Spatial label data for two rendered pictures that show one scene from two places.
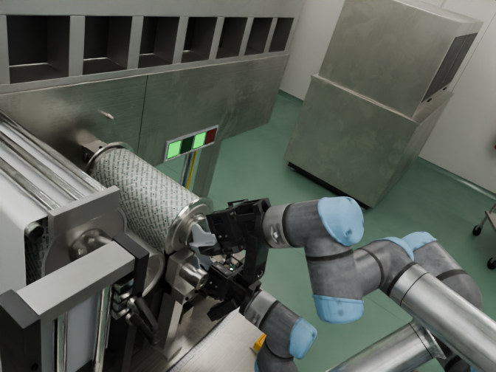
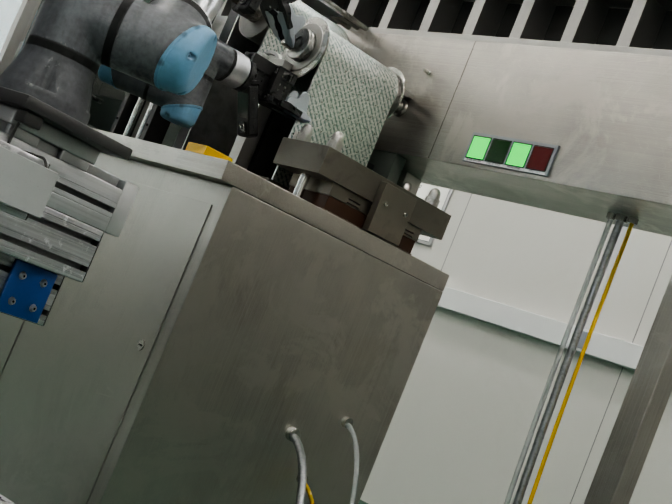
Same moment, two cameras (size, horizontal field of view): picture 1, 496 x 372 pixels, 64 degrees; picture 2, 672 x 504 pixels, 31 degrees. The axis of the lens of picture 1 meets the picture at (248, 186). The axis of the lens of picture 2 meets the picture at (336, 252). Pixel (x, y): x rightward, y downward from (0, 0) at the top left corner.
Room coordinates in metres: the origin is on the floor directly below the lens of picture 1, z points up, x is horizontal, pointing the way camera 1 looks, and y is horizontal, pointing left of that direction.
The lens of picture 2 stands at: (1.95, -2.26, 0.64)
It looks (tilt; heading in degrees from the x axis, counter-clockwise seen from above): 5 degrees up; 114
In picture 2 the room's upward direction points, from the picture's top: 22 degrees clockwise
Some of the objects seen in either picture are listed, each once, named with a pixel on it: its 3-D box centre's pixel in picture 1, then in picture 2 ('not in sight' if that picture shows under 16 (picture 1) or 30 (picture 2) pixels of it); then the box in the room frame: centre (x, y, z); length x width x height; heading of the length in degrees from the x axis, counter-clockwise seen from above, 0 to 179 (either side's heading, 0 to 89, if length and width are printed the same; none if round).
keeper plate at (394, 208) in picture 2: not in sight; (390, 213); (0.99, 0.13, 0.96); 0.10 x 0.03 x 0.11; 64
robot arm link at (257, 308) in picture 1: (259, 308); (232, 69); (0.63, -0.11, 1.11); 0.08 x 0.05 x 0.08; 154
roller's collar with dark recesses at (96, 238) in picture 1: (100, 257); (249, 4); (0.43, 0.18, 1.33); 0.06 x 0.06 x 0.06; 64
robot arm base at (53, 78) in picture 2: not in sight; (52, 80); (0.73, -0.74, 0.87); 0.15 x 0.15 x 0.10
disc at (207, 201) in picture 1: (190, 226); (305, 47); (0.66, 0.09, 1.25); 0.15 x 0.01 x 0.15; 154
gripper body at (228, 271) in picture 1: (232, 285); (262, 82); (0.67, -0.04, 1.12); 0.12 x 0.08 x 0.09; 64
